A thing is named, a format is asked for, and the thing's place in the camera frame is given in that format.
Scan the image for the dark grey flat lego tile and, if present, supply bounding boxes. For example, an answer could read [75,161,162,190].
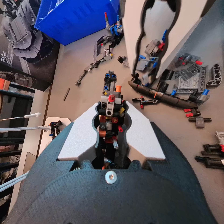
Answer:
[63,87,71,101]

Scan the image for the grey curved lego chain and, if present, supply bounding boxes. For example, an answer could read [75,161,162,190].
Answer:
[75,65,99,86]

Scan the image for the dark grey curved lego panel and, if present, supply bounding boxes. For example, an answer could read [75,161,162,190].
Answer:
[118,55,160,71]

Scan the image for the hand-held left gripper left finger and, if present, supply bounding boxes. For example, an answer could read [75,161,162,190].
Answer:
[57,102,98,168]

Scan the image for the grey lego block red pins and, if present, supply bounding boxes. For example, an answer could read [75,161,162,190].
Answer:
[175,53,203,68]

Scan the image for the lego car chassis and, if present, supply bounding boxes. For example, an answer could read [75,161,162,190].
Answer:
[98,70,128,169]

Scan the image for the grey square lego frame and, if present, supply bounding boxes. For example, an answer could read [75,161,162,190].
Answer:
[172,64,209,93]

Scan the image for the grey three-hole lego beam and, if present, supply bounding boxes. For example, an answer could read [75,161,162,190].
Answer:
[206,64,223,86]

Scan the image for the clear acrylic plate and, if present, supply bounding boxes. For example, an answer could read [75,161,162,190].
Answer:
[25,151,37,175]

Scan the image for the black lego frame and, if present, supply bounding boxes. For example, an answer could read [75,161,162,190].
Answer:
[48,120,63,141]

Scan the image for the grey lego connector black pins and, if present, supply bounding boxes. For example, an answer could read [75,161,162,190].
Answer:
[188,117,212,128]

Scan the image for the black lego connector two red pins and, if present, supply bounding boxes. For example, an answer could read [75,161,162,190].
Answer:
[184,107,201,117]

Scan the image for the black lego axle assembly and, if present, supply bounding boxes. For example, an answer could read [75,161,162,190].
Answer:
[195,131,224,170]

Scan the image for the grey black lego fender assembly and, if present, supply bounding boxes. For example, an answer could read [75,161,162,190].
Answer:
[93,35,123,64]

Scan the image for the silver metal bar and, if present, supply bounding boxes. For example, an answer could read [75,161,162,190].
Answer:
[0,171,29,192]
[0,126,51,133]

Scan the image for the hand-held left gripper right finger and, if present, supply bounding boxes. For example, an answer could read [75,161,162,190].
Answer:
[122,101,166,169]

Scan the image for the long black curved lego assembly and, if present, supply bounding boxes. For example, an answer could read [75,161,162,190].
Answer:
[128,72,211,108]

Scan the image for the dark chair frames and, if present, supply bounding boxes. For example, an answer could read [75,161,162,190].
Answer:
[0,79,36,201]

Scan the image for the grey blue lego axle assembly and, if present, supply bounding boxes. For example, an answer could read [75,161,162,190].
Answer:
[104,12,124,36]

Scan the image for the long black lego connector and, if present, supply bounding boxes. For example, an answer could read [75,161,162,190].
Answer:
[132,96,158,109]

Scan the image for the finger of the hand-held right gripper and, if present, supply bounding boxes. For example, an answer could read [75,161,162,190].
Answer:
[154,0,209,78]
[122,0,146,76]

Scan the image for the white lamp base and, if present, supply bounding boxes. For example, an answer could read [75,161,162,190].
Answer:
[42,117,71,141]

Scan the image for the blue plastic bin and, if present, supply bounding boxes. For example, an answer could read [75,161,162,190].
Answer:
[34,0,120,46]

